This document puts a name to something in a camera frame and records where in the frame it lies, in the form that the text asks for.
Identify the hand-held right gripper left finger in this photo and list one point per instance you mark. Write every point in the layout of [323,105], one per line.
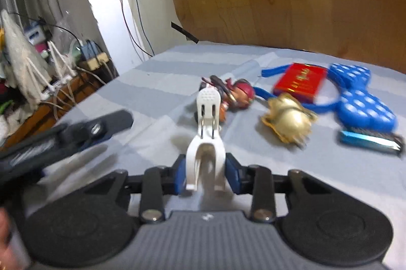
[178,176]

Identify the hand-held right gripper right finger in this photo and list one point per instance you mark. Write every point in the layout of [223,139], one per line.
[233,176]

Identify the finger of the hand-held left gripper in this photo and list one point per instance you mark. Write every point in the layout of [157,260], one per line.
[111,122]

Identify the white plastic clip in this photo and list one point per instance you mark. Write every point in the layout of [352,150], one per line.
[206,98]

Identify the blue plastic tongs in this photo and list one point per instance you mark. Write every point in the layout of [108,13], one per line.
[364,111]

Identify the person's left hand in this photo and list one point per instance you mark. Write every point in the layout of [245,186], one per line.
[4,241]

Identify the wooden desk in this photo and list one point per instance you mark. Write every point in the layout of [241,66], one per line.
[31,122]

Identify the striped grey bed sheet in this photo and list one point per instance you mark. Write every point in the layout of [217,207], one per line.
[152,82]

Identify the beige power strip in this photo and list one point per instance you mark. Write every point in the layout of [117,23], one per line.
[95,62]

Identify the blue power adapter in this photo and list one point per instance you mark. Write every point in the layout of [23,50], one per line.
[88,49]

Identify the gold toy ornament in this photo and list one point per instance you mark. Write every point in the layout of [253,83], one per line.
[290,120]

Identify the red-haired toy figurine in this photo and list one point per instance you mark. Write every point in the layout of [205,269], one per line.
[242,93]

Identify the white mesh bag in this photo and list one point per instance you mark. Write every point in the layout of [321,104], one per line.
[19,60]

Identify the red flat box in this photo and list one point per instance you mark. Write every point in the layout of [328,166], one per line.
[298,81]

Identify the blue white box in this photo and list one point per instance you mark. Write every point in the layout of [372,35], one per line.
[38,32]

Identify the black tape strip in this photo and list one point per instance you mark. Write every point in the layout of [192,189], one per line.
[184,31]

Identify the blue metallic hair clip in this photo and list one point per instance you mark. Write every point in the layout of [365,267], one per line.
[364,139]

